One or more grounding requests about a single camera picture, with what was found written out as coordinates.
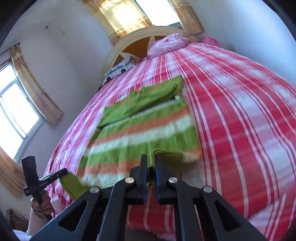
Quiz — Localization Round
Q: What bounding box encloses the grey white patterned pillow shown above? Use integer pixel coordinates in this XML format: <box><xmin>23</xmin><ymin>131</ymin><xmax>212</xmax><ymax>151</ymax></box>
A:
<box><xmin>102</xmin><ymin>56</ymin><xmax>135</xmax><ymax>84</ymax></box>

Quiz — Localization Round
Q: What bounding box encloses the side window with frame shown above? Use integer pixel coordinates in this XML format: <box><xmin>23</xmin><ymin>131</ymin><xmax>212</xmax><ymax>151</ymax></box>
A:
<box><xmin>1</xmin><ymin>60</ymin><xmax>45</xmax><ymax>162</ymax></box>

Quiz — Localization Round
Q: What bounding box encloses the white sleeved left forearm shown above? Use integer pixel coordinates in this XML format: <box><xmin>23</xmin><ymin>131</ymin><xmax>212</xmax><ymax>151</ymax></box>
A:
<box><xmin>26</xmin><ymin>208</ymin><xmax>49</xmax><ymax>236</ymax></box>

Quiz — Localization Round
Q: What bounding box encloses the pink crumpled blanket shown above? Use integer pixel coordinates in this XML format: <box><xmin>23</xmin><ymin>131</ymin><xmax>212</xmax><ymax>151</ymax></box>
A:
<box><xmin>147</xmin><ymin>33</ymin><xmax>190</xmax><ymax>58</ymax></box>

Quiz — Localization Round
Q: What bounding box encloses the cream wooden headboard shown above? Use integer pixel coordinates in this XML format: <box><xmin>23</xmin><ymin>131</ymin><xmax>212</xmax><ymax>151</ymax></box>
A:
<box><xmin>102</xmin><ymin>26</ymin><xmax>200</xmax><ymax>74</ymax></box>

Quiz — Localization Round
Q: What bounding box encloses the red white plaid bedspread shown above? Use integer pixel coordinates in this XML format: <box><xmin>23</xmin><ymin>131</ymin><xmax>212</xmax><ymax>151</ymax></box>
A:
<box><xmin>45</xmin><ymin>43</ymin><xmax>295</xmax><ymax>240</ymax></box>

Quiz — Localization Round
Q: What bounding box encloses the yellow headboard window curtain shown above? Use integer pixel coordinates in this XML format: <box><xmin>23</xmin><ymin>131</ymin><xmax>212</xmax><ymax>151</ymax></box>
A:
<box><xmin>83</xmin><ymin>0</ymin><xmax>152</xmax><ymax>45</ymax></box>

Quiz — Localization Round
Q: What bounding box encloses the green striped knit sweater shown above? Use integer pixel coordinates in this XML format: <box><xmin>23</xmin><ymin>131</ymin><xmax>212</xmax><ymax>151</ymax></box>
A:
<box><xmin>60</xmin><ymin>76</ymin><xmax>202</xmax><ymax>199</ymax></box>

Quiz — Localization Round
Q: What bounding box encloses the window behind headboard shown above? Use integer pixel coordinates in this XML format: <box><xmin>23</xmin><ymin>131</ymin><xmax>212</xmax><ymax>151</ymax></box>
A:
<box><xmin>135</xmin><ymin>0</ymin><xmax>180</xmax><ymax>26</ymax></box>

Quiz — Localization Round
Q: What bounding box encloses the tan side window curtain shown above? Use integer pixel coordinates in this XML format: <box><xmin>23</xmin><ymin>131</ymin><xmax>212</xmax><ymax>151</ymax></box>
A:
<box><xmin>11</xmin><ymin>45</ymin><xmax>64</xmax><ymax>126</ymax></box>

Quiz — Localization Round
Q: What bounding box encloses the person's left hand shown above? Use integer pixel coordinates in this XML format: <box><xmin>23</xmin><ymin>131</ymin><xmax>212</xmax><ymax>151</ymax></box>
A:
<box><xmin>31</xmin><ymin>190</ymin><xmax>55</xmax><ymax>218</ymax></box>

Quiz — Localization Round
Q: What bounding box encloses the tan right window curtain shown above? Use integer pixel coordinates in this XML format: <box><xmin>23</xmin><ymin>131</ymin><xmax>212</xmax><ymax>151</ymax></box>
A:
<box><xmin>169</xmin><ymin>0</ymin><xmax>205</xmax><ymax>36</ymax></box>

